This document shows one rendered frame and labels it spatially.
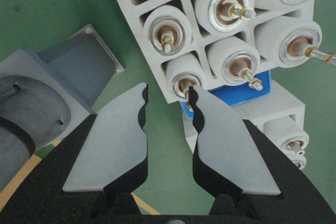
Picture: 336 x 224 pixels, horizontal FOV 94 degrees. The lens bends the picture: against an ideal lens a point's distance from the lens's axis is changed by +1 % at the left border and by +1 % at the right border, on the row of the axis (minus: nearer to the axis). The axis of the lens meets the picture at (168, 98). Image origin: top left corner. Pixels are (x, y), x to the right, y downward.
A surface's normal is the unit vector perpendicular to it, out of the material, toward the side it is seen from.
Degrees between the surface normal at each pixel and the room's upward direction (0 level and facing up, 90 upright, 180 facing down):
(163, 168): 0
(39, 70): 0
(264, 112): 90
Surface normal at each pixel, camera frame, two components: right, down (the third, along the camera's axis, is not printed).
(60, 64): 0.87, -0.41
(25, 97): 0.58, -0.48
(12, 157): 1.00, -0.01
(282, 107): -0.38, -0.77
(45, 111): 0.91, -0.09
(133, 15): 0.01, 0.54
